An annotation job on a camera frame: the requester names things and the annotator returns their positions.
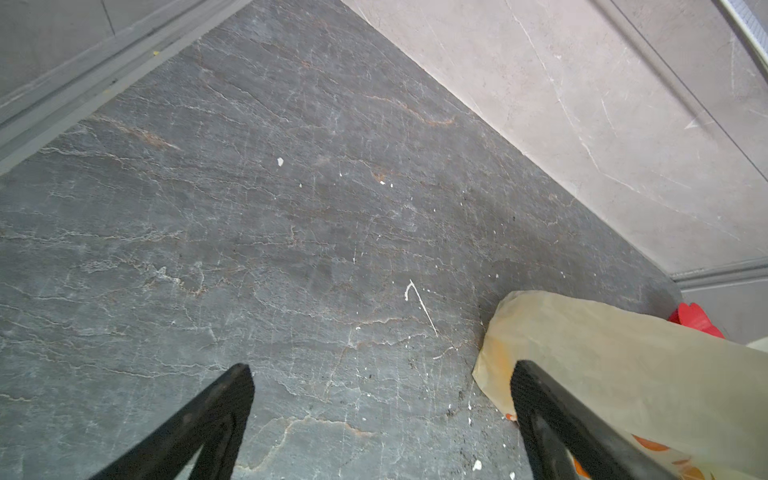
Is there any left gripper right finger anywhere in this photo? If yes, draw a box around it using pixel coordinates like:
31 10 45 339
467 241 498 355
510 360 675 479

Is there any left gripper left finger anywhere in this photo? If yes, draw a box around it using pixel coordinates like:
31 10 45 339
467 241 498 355
93 363 255 479

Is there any red flower-shaped plastic bowl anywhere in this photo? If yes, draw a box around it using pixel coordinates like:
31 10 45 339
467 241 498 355
668 303 725 339

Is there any cream plastic bag fruit print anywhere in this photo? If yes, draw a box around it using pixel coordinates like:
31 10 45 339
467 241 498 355
473 291 767 479

